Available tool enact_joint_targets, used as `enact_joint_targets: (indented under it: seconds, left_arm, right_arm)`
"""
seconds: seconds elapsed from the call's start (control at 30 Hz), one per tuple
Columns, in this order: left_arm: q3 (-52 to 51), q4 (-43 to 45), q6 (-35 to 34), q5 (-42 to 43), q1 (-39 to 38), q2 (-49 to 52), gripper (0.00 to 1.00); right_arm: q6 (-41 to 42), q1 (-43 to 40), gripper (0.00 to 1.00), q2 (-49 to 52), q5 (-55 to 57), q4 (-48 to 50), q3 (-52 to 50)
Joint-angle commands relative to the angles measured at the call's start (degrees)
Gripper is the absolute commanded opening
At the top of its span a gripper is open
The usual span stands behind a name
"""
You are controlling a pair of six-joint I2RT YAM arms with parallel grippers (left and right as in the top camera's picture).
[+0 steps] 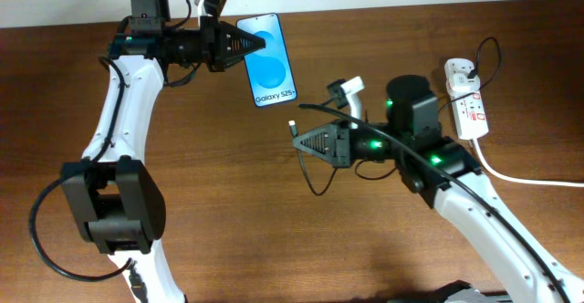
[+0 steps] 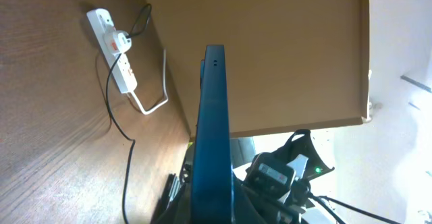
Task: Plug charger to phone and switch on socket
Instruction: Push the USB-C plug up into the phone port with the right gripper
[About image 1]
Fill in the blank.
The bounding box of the white power strip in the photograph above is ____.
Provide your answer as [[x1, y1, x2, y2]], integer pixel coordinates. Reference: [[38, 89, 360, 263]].
[[444, 58, 489, 141]]

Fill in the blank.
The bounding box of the white power strip cord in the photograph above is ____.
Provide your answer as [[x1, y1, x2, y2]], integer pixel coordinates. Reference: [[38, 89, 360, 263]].
[[468, 138, 584, 189]]

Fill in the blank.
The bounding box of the blue Galaxy smartphone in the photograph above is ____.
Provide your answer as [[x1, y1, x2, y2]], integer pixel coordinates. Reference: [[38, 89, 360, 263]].
[[236, 14, 297, 108]]

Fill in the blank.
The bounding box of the black USB charging cable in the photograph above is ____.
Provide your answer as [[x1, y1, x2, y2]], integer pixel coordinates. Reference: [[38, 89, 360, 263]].
[[287, 37, 503, 197]]

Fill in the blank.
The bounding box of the white USB charger plug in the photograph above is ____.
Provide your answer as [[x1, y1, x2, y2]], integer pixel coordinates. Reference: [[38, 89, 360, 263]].
[[446, 73, 481, 97]]

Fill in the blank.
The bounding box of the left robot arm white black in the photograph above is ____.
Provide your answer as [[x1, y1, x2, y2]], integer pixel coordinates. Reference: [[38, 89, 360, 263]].
[[61, 0, 266, 302]]

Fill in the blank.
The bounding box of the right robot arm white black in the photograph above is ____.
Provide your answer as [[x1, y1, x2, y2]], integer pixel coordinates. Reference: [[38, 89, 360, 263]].
[[288, 75, 583, 302]]

